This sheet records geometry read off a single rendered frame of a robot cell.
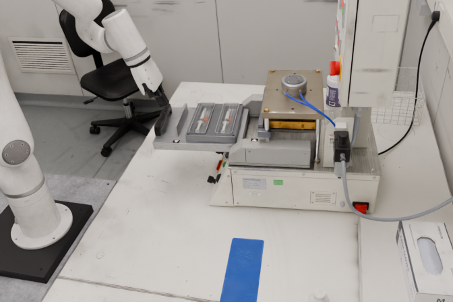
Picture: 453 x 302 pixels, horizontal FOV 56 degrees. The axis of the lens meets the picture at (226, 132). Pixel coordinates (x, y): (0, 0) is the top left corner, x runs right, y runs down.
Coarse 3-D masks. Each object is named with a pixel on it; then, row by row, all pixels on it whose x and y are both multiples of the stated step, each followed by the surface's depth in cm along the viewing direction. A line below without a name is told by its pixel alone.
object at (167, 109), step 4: (168, 104) 152; (164, 108) 151; (168, 108) 151; (164, 112) 148; (168, 112) 151; (160, 116) 146; (164, 116) 147; (160, 120) 144; (164, 120) 147; (156, 124) 142; (160, 124) 143; (156, 128) 142; (160, 128) 143; (156, 132) 143; (160, 132) 143
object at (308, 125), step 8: (272, 120) 130; (280, 120) 130; (288, 120) 130; (296, 120) 129; (304, 120) 129; (312, 120) 129; (272, 128) 132; (280, 128) 131; (288, 128) 131; (296, 128) 130; (304, 128) 130; (312, 128) 129
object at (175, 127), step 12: (180, 108) 157; (192, 108) 157; (168, 120) 151; (180, 120) 144; (168, 132) 145; (180, 132) 145; (240, 132) 142; (156, 144) 141; (168, 144) 141; (180, 144) 140; (192, 144) 139; (204, 144) 138; (216, 144) 137; (228, 144) 137
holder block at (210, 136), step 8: (216, 104) 153; (240, 104) 151; (216, 112) 149; (240, 112) 147; (192, 120) 146; (216, 120) 144; (240, 120) 145; (208, 128) 141; (192, 136) 138; (200, 136) 138; (208, 136) 137; (216, 136) 137; (224, 136) 136; (232, 136) 136
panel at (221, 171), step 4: (224, 160) 149; (228, 160) 139; (228, 164) 136; (220, 168) 152; (224, 168) 139; (220, 172) 147; (220, 176) 143; (216, 184) 145; (212, 188) 152; (212, 192) 147
